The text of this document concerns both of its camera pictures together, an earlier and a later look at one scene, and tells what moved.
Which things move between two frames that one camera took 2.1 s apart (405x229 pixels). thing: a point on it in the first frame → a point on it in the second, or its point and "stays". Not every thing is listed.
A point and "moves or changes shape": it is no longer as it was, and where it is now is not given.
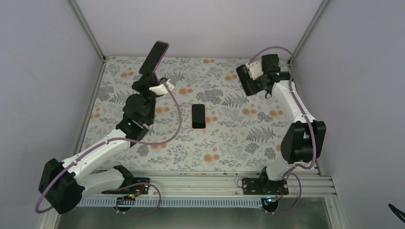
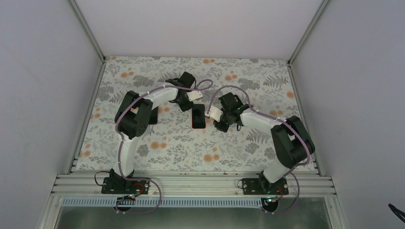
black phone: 154,58 moves or changes shape
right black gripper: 255,90 → 223,128
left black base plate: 137,190 stays
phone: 198,116 stays
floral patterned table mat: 206,123 stays
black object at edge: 397,212 stays
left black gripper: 152,80 → 185,108
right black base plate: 256,186 stays
